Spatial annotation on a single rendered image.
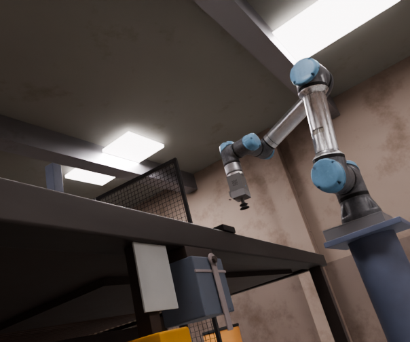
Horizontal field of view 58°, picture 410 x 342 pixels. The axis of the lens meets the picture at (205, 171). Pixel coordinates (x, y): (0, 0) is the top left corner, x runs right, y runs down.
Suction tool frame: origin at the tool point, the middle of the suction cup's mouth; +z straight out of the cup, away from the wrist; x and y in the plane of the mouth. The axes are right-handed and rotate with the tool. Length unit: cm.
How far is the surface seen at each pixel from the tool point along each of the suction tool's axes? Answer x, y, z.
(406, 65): 159, -298, -181
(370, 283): 37, 6, 42
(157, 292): 5, 93, 35
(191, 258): 8, 82, 29
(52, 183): -182, -82, -102
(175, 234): 6, 84, 24
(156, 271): 5, 92, 31
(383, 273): 42, 9, 40
